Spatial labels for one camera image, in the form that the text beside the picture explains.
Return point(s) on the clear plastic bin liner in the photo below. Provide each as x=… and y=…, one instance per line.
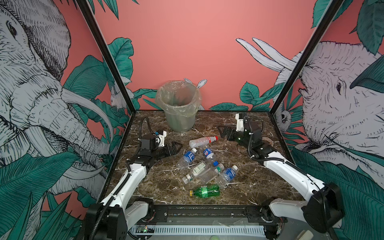
x=179, y=98

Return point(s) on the black corner post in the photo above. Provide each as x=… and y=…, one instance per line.
x=326, y=19
x=97, y=34

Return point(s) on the clear bottle blue label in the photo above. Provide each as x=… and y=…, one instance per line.
x=186, y=159
x=226, y=177

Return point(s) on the black front rail frame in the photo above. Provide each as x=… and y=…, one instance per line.
x=164, y=212

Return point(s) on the clear bottle red cap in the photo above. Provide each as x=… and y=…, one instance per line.
x=202, y=141

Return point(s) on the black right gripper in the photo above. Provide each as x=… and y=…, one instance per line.
x=229, y=129

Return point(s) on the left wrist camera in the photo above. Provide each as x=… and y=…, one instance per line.
x=153, y=141

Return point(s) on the small circuit board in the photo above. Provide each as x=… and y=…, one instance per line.
x=145, y=230

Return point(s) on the clear bottle green white label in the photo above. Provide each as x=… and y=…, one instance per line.
x=195, y=172

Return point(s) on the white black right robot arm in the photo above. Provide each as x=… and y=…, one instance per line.
x=322, y=207

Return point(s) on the white slotted cable duct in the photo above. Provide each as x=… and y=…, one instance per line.
x=175, y=230

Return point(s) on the roll of clear tape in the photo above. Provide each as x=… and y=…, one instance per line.
x=268, y=140

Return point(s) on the green bottle yellow cap front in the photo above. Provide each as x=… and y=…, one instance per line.
x=206, y=191

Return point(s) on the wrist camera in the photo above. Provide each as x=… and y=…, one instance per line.
x=153, y=141
x=240, y=122

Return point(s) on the black right corner post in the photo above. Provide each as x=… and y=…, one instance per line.
x=326, y=19

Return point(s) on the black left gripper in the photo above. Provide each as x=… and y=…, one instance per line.
x=172, y=147

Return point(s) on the black left corner post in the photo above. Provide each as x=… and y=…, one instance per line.
x=97, y=34

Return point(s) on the small bottle blue label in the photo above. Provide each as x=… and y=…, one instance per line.
x=209, y=155

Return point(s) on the clear bottle green cap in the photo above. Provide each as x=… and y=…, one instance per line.
x=210, y=174

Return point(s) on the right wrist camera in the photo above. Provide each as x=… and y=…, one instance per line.
x=240, y=122

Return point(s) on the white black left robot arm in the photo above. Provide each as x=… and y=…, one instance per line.
x=113, y=217

